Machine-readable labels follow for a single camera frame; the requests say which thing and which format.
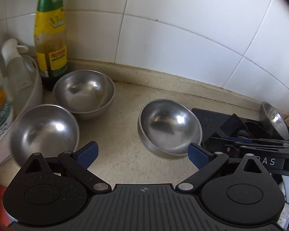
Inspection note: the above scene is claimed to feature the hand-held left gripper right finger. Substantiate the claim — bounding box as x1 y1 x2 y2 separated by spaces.
176 143 271 194

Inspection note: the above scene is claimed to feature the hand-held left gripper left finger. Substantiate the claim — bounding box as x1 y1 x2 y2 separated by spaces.
16 141 112 194

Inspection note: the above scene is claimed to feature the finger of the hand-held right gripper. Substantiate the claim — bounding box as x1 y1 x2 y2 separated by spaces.
234 141 289 153
203 136 289 153

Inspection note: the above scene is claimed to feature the stainless steel bowl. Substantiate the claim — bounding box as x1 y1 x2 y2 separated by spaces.
53 70 115 120
259 101 289 138
11 104 80 167
137 99 203 156

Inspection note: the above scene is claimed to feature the person's right hand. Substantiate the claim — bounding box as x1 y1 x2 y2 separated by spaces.
278 179 289 230

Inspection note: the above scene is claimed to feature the black gas stove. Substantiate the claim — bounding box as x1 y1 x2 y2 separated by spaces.
191 108 289 150

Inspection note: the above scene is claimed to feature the white two-tier condiment rack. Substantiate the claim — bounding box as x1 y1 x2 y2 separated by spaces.
0 38 44 169

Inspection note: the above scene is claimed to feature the purple label clear bottle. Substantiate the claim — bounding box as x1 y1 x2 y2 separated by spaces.
0 35 14 139

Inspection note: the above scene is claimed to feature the green yellow label sauce bottle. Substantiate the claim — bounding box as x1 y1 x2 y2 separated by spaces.
34 0 69 92

